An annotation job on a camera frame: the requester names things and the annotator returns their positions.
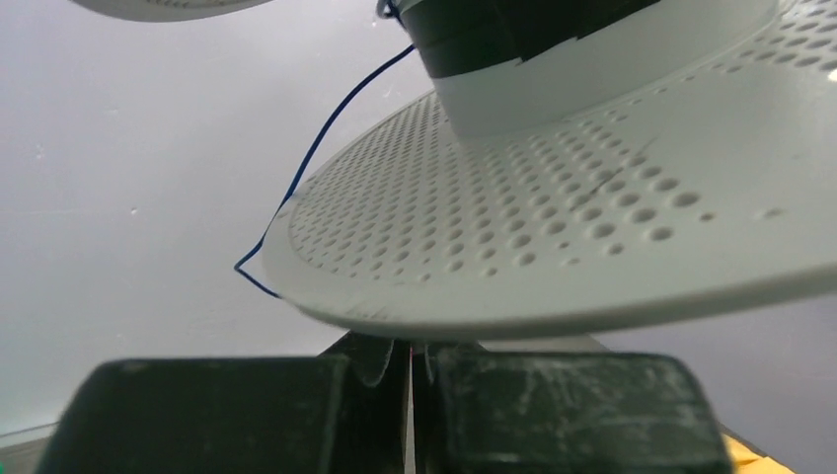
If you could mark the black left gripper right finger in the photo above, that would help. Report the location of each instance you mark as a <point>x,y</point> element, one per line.
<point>478,411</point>

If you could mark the yellow printed cloth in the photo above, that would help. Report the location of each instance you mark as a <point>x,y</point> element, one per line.
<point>747,461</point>

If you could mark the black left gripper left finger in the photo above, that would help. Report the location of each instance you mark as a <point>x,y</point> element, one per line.
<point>342,411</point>

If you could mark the white perforated cable spool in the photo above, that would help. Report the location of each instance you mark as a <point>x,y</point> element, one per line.
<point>576,167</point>

